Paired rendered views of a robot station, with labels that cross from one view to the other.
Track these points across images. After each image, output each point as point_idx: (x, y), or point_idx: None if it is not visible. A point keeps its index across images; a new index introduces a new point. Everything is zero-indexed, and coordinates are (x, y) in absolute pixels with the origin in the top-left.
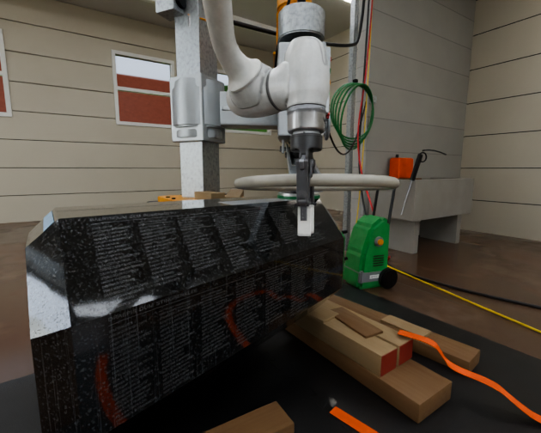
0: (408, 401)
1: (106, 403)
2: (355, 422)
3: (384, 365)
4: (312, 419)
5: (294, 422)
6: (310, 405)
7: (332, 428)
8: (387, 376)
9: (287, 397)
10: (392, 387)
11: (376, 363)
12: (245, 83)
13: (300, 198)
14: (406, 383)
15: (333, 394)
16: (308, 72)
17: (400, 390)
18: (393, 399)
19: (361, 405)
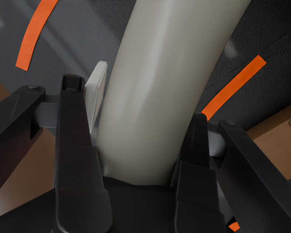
0: (251, 137)
1: None
2: (242, 80)
3: None
4: (250, 33)
5: (248, 12)
6: (271, 33)
7: (237, 55)
8: (288, 130)
9: (289, 3)
10: (270, 130)
11: None
12: None
13: (58, 106)
14: (274, 145)
15: (286, 63)
16: None
17: (264, 136)
18: (263, 125)
19: (266, 91)
